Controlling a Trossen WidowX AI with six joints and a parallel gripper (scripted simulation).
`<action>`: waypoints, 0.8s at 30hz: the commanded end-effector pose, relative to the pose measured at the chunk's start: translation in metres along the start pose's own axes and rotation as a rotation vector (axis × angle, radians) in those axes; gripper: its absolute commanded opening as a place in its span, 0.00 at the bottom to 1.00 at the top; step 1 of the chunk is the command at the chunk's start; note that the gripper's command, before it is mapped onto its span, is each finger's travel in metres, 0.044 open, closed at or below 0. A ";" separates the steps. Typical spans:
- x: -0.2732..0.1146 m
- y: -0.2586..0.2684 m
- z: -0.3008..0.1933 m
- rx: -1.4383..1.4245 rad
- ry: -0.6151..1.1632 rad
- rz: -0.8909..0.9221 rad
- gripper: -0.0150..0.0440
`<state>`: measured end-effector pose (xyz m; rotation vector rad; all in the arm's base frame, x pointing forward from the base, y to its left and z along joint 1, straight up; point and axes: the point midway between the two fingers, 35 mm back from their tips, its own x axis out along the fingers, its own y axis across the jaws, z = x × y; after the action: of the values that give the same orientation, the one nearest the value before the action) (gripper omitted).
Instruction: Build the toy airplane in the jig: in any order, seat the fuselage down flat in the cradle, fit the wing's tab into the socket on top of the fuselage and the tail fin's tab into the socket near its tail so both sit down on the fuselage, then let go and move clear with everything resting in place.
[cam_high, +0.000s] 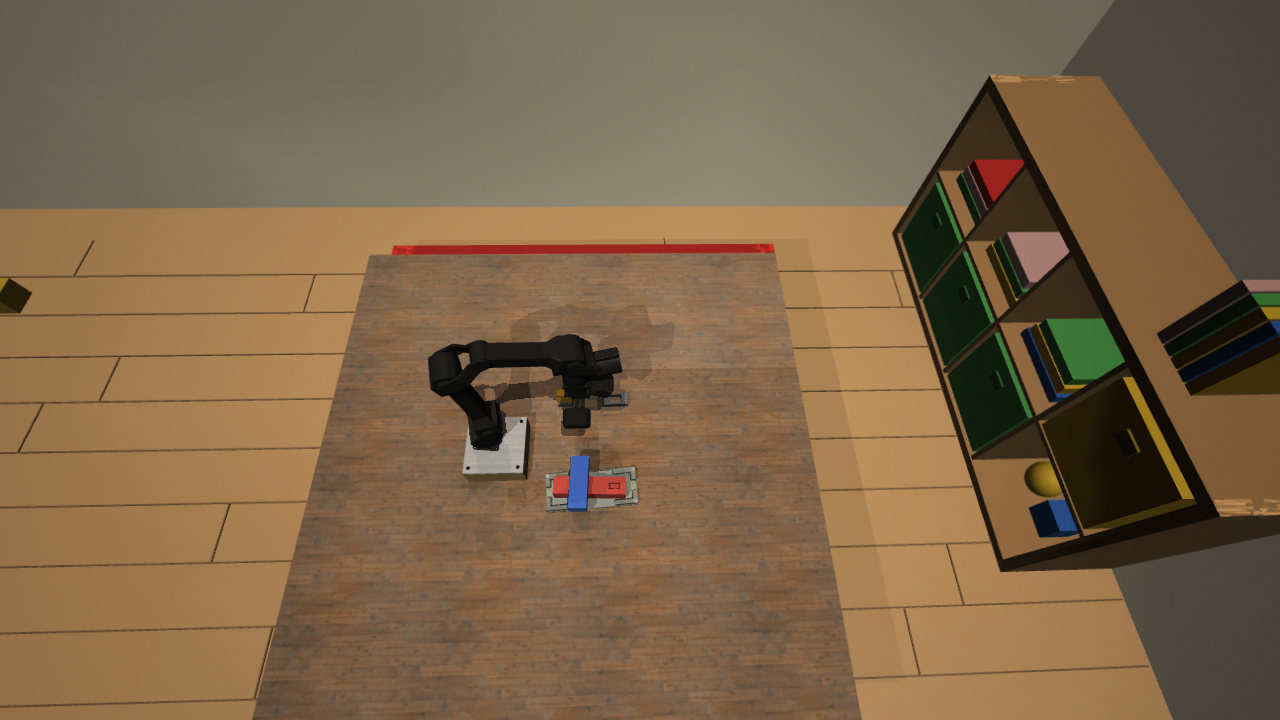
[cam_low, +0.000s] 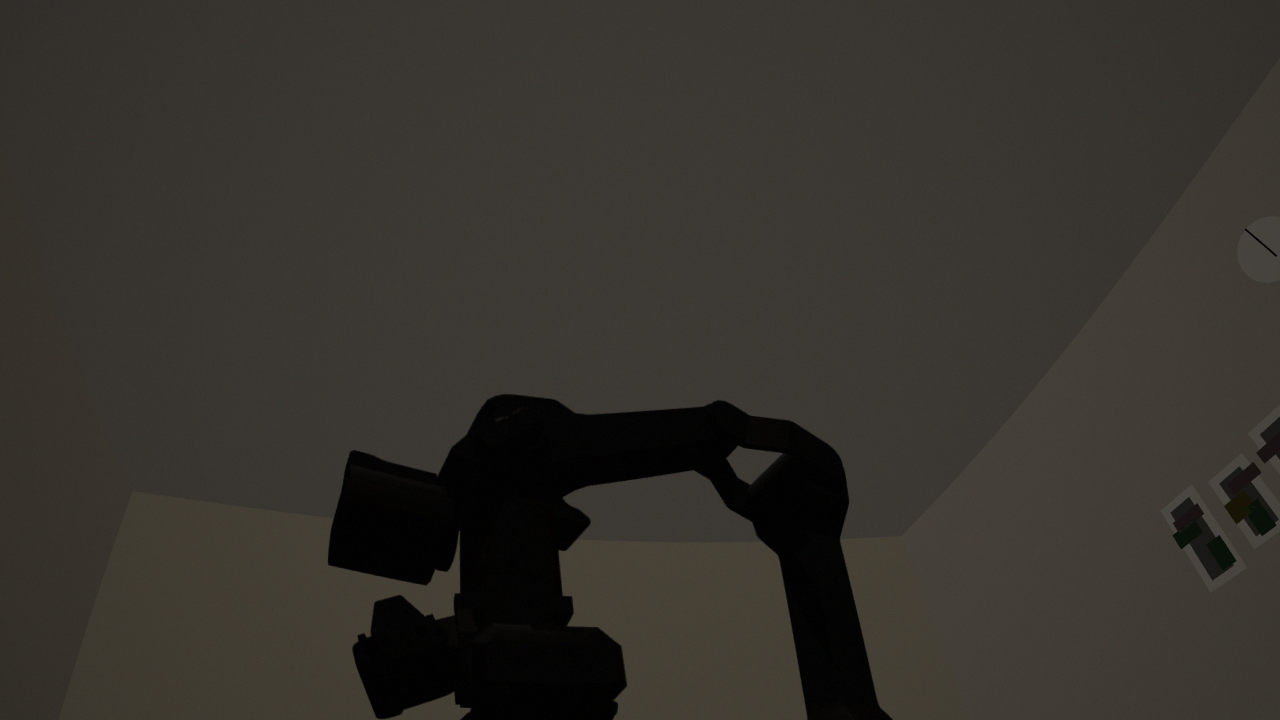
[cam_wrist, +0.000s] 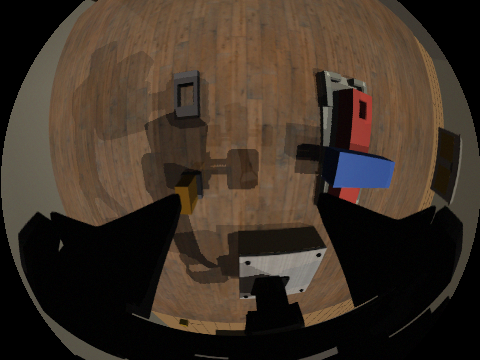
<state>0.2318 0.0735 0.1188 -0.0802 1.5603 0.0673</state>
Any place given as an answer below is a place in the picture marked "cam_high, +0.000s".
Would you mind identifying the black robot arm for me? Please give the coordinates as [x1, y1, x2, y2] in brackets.
[428, 334, 622, 451]

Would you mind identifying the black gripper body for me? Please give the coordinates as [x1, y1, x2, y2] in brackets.
[562, 375, 591, 429]

